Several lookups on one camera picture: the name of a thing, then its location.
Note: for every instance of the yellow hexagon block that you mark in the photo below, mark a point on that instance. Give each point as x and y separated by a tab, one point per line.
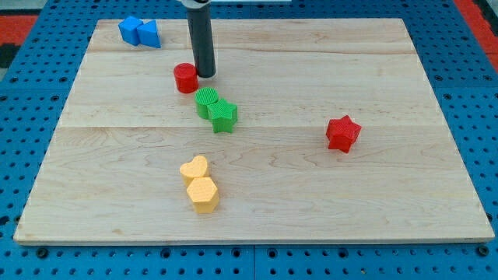
204	195

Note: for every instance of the green star block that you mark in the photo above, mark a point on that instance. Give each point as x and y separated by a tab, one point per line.
223	116

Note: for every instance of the yellow heart block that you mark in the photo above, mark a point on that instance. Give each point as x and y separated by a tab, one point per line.
197	167

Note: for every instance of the blue cube block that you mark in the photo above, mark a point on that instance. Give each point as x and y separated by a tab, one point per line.
128	28

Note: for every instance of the green cylinder block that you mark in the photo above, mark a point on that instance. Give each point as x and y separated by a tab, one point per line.
203	97

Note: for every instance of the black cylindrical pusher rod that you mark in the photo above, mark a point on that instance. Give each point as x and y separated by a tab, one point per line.
200	29

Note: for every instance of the red star block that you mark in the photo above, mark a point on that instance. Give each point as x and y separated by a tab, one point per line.
342	133

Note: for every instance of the red cylinder block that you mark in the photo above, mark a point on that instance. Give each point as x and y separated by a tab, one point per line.
186	78

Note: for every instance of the wooden board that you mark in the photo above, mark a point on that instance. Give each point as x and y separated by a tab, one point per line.
111	173

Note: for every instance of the blue triangle block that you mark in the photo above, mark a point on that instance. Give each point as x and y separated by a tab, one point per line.
148	34

